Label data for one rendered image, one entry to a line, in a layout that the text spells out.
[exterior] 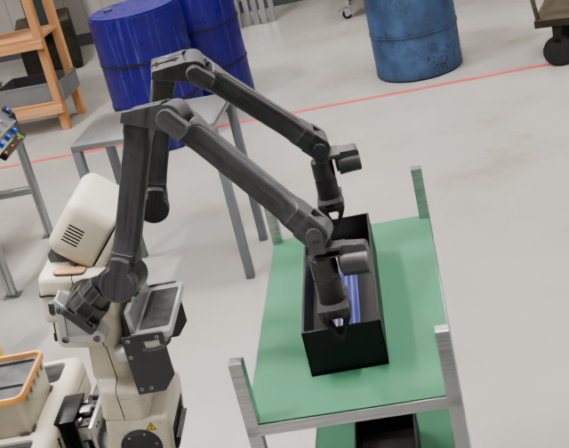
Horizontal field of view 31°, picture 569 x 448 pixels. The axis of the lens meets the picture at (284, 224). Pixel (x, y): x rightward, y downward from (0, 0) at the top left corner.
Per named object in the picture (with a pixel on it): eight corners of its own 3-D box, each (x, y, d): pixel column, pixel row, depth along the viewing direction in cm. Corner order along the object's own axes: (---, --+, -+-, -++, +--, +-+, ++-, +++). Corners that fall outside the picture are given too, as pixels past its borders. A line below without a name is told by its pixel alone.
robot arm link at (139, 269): (96, 279, 230) (87, 287, 225) (124, 248, 227) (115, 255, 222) (126, 307, 231) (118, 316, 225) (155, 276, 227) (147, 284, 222)
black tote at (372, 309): (312, 261, 278) (304, 224, 274) (375, 250, 276) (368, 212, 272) (311, 377, 226) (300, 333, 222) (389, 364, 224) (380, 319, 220)
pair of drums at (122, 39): (265, 83, 801) (236, -40, 763) (220, 145, 687) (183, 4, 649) (170, 97, 824) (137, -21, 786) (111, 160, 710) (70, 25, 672)
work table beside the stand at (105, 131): (254, 278, 495) (213, 123, 464) (117, 296, 510) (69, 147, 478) (268, 236, 535) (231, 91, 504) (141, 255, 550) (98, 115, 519)
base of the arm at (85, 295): (71, 287, 234) (60, 313, 223) (92, 263, 231) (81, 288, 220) (102, 309, 236) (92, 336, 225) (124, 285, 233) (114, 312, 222)
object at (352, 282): (331, 259, 274) (328, 248, 273) (356, 254, 274) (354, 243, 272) (333, 360, 228) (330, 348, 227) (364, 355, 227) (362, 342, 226)
